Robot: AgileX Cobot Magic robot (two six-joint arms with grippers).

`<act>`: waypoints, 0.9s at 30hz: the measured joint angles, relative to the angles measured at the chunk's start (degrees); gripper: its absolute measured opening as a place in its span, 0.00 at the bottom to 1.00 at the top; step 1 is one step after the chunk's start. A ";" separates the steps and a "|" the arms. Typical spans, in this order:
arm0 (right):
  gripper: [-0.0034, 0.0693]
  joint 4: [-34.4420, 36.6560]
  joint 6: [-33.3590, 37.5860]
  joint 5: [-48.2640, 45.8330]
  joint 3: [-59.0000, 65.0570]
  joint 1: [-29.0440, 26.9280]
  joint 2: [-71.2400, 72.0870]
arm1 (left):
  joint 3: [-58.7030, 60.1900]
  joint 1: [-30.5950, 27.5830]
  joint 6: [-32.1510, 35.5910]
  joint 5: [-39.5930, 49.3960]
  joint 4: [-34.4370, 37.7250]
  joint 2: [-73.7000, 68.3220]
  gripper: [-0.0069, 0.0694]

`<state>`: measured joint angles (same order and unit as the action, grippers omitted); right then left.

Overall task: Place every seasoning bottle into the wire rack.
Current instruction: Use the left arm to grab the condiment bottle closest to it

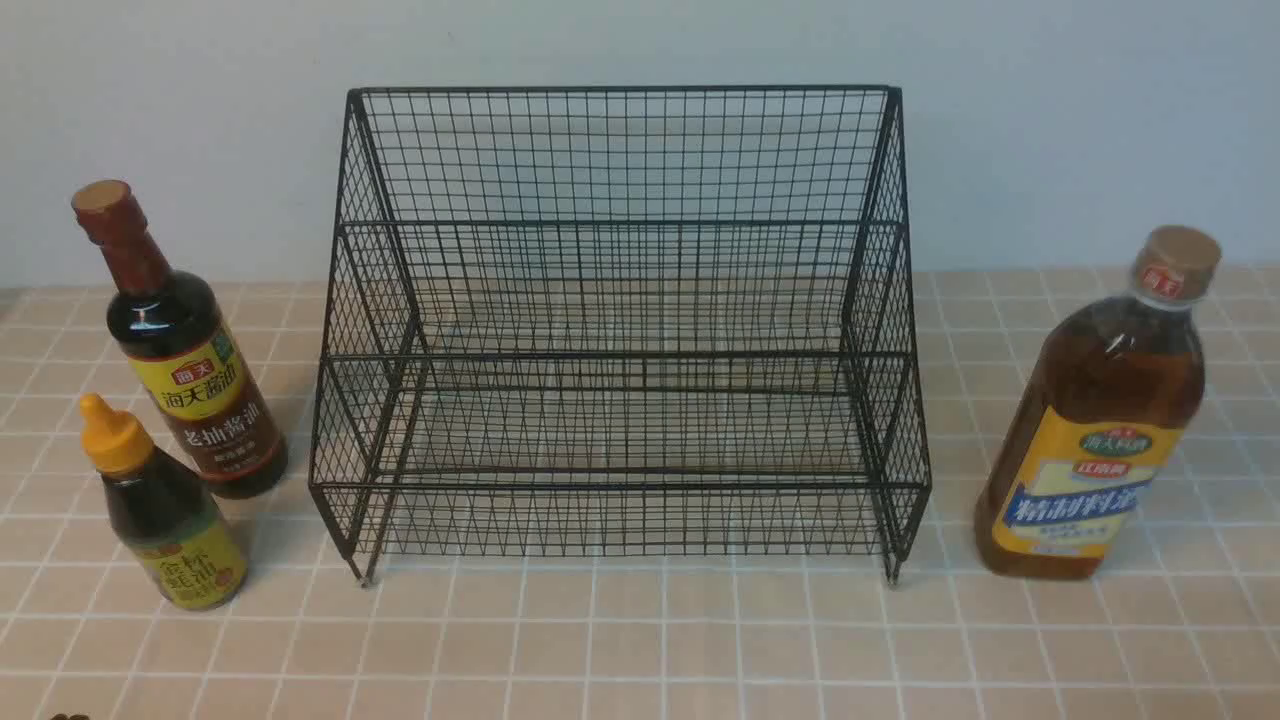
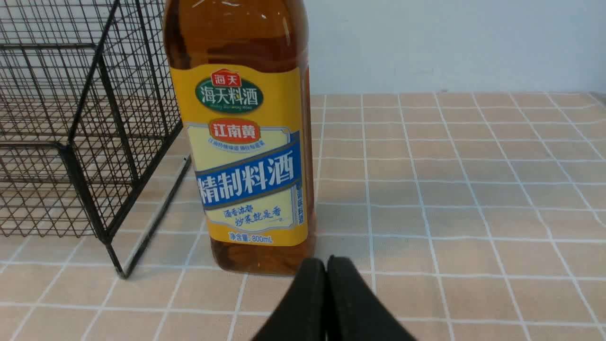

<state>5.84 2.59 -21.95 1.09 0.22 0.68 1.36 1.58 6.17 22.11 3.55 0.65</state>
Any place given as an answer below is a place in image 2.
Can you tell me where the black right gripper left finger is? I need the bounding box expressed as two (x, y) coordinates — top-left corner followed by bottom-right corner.
(252, 258), (326, 341)

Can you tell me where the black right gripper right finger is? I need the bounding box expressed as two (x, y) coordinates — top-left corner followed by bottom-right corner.
(327, 255), (416, 341)

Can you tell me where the amber cooking wine bottle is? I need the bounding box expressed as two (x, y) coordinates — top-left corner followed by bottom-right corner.
(164, 0), (315, 276)

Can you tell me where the black wire mesh shelf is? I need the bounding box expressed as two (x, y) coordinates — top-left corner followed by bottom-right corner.
(0, 0), (191, 279)

